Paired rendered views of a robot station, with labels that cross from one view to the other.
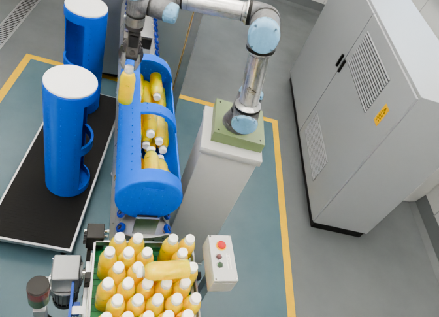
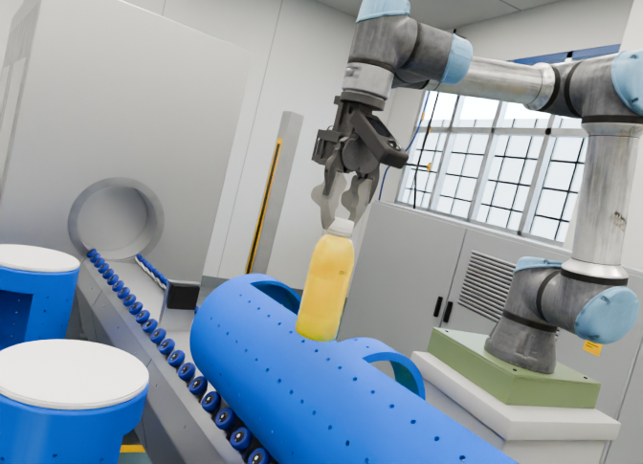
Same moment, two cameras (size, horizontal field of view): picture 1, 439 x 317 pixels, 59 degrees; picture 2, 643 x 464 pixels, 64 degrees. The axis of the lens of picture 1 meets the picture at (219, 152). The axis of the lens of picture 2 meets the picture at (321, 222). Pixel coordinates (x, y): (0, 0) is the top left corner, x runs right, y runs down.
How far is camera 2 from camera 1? 1.30 m
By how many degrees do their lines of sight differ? 41
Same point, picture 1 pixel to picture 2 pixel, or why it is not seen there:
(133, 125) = (376, 388)
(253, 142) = (583, 383)
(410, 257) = not seen: outside the picture
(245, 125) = (621, 313)
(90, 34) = (44, 311)
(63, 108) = (65, 451)
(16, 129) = not seen: outside the picture
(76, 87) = (97, 380)
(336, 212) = not seen: outside the picture
